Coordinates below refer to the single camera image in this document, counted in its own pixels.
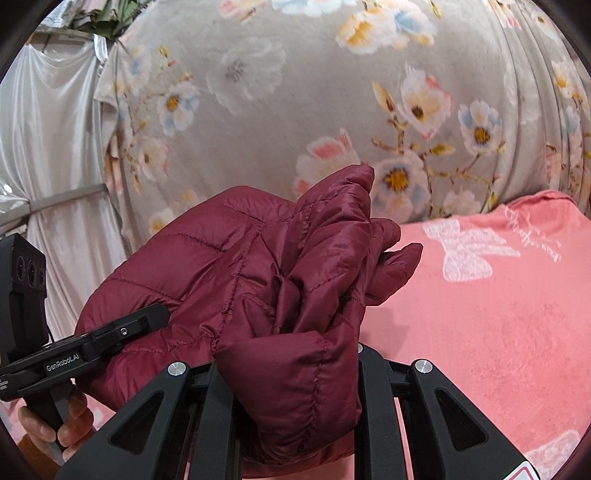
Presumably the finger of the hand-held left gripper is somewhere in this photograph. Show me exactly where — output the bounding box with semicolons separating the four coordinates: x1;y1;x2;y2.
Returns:
76;303;171;344

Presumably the person's left forearm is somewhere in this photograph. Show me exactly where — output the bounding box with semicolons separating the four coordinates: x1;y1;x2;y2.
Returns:
17;431;63;480

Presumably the maroon puffer jacket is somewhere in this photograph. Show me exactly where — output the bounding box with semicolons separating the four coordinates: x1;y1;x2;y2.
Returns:
74;164;424;479

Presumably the green leafy plant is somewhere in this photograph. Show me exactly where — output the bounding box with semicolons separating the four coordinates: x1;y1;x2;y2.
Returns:
76;0;155;38

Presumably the pink blanket with white bows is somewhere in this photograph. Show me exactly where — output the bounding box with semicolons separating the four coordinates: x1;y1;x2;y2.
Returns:
0;189;591;480

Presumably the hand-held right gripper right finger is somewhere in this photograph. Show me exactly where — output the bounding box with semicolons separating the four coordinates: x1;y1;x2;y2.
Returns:
353;344;542;480

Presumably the silver satin cloth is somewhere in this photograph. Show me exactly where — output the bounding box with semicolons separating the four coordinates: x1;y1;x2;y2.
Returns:
0;41;131;340

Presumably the person's left hand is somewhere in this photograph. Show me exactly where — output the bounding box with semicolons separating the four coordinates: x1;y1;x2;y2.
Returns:
18;387;96;462

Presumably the grey floral blanket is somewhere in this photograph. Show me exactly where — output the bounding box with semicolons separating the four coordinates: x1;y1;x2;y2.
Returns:
93;0;591;247

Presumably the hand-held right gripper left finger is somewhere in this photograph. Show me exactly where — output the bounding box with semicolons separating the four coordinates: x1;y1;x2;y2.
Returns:
54;361;246;480

